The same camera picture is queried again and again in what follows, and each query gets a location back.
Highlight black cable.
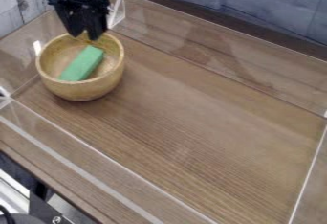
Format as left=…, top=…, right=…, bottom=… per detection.
left=0, top=204, right=17, bottom=224

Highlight green rectangular block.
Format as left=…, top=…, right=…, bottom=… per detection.
left=59, top=45, right=104, bottom=81

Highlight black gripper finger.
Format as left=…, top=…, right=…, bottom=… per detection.
left=53, top=2, right=84, bottom=37
left=83, top=0, right=109, bottom=40

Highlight clear acrylic corner bracket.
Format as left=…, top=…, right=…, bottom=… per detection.
left=107, top=0, right=125, bottom=30

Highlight wooden bowl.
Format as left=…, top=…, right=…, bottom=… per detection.
left=36, top=33, right=125, bottom=101

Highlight black metal bracket with screw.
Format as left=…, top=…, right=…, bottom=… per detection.
left=28, top=192, right=75, bottom=224

